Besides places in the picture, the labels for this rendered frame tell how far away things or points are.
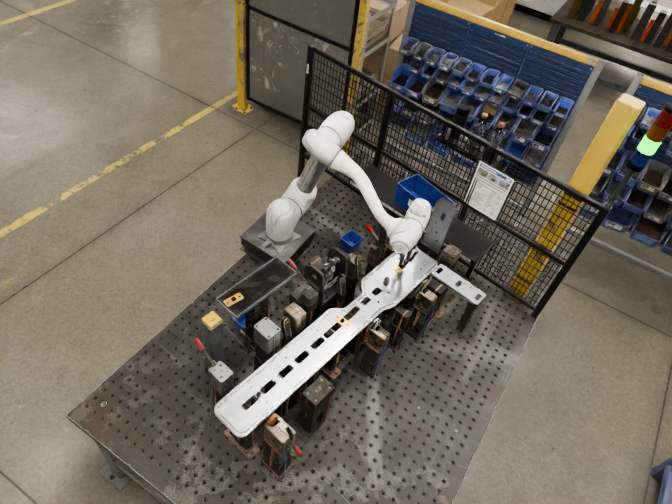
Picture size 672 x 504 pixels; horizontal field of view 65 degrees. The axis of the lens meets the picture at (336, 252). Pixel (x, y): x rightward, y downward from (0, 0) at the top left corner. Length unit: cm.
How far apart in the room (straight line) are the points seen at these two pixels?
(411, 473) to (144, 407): 124
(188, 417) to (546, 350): 255
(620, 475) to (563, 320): 113
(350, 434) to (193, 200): 262
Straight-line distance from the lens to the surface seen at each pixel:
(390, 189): 316
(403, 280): 272
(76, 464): 339
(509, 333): 311
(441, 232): 283
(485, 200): 295
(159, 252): 414
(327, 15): 453
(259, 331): 231
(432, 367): 282
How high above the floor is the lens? 303
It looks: 47 degrees down
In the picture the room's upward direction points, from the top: 10 degrees clockwise
